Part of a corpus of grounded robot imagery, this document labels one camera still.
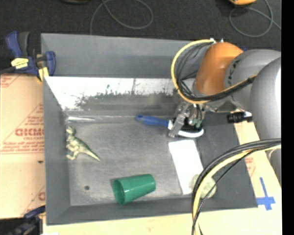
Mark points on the pale grey metal gripper finger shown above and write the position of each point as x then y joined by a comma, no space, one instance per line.
175,127

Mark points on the blue and white brush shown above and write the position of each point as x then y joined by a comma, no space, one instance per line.
152,120

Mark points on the white flat card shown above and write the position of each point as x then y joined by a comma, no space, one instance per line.
186,163

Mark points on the grey metal bin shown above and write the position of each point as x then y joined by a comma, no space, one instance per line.
127,150

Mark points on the pale green round thing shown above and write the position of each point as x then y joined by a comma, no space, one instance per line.
209,188

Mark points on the green plastic cup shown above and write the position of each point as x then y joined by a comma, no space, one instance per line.
134,188

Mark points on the green toy dinosaur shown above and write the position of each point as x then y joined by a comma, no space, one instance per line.
74,146

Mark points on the brown cardboard board, red print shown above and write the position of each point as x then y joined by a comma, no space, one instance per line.
19,155

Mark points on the black cylinder on white bracket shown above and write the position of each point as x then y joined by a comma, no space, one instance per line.
236,117

